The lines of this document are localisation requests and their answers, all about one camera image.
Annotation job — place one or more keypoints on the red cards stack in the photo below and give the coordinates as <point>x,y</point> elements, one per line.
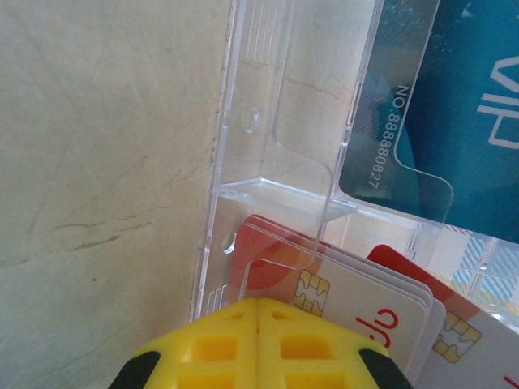
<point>478,356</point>

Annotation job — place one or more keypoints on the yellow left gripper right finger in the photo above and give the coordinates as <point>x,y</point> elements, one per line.
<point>308,348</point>

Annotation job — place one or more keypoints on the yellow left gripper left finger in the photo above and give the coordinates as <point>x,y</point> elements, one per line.
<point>211,348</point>

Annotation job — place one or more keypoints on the clear acrylic card box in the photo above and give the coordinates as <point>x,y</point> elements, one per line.
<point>292,61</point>

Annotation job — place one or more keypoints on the white orange cards stack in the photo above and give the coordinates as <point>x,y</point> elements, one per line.
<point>353,300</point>

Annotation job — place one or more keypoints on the blue cards stack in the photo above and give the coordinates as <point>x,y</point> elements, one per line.
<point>466,81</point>

